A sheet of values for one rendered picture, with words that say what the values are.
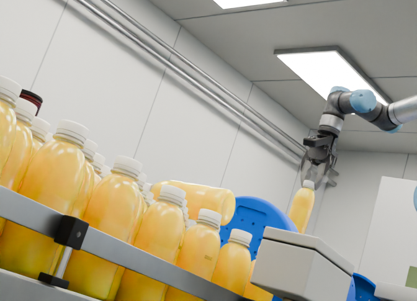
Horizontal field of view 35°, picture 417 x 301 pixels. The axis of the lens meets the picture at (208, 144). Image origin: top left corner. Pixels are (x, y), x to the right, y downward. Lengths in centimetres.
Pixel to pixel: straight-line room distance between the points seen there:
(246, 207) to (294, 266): 51
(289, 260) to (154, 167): 487
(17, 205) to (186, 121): 547
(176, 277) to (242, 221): 61
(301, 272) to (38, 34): 431
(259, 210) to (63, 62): 391
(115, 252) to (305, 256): 35
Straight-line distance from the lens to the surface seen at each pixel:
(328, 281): 117
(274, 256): 112
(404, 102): 219
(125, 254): 89
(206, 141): 638
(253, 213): 157
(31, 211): 76
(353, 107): 217
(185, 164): 619
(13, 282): 74
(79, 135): 83
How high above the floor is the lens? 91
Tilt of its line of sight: 15 degrees up
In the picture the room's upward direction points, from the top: 18 degrees clockwise
